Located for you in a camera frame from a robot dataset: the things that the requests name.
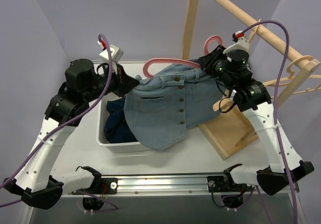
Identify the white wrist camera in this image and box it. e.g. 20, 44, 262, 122
223, 31, 249, 54
97, 41, 124, 66

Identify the wooden hanger of white skirt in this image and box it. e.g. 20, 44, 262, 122
263, 55, 320, 98

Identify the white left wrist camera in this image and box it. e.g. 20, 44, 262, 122
97, 41, 124, 66

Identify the wooden hanger of dark skirt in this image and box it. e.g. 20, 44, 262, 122
213, 26, 258, 111

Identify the pink plastic hanger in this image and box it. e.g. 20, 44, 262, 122
142, 35, 223, 78

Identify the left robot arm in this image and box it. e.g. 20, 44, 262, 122
1, 59, 139, 209

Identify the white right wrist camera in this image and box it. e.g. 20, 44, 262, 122
223, 31, 249, 54

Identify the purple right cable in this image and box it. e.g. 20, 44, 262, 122
242, 20, 301, 224

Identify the white plastic basket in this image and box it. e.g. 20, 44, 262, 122
96, 98, 151, 154

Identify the aluminium mounting rail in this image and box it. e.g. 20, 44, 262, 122
26, 170, 301, 199

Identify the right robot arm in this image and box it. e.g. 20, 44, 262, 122
198, 45, 314, 195

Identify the purple cable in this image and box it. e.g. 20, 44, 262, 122
242, 20, 301, 224
0, 34, 118, 212

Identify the light blue denim skirt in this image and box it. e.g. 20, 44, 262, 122
124, 64, 222, 151

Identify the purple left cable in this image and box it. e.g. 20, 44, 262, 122
0, 34, 118, 212

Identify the dark blue denim skirt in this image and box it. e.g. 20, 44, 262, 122
104, 97, 137, 144

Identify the wooden clothes rack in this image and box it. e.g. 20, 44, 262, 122
181, 0, 321, 161

